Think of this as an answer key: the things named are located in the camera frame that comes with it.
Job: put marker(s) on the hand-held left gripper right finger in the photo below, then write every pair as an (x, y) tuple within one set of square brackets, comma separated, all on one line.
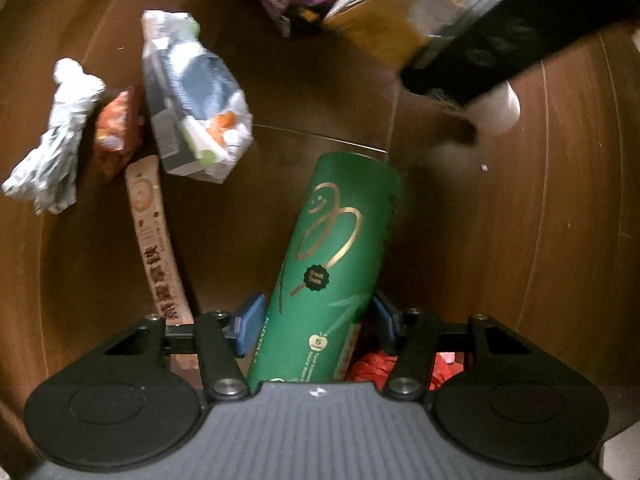
[(385, 325)]

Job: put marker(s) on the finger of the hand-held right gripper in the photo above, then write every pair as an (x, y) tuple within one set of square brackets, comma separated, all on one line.
[(500, 35)]

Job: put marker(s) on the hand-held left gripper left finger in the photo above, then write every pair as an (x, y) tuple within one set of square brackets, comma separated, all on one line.
[(252, 320)]

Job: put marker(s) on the green cylindrical tube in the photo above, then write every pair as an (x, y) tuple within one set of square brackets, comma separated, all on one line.
[(330, 240)]

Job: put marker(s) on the yellow drink carton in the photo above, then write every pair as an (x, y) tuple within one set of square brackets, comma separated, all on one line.
[(385, 25)]

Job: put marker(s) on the red net bag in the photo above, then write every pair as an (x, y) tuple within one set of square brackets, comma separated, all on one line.
[(372, 367)]

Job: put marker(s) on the beige stick sachet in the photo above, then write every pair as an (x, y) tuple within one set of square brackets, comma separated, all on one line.
[(150, 240)]

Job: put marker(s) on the small orange wrapper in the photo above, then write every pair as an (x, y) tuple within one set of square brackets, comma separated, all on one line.
[(117, 130)]

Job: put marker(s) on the blue white crumpled wrapper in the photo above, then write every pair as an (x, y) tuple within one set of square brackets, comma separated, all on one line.
[(195, 90)]

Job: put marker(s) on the crumpled silver wrapper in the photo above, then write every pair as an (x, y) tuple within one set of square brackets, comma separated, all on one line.
[(55, 140)]

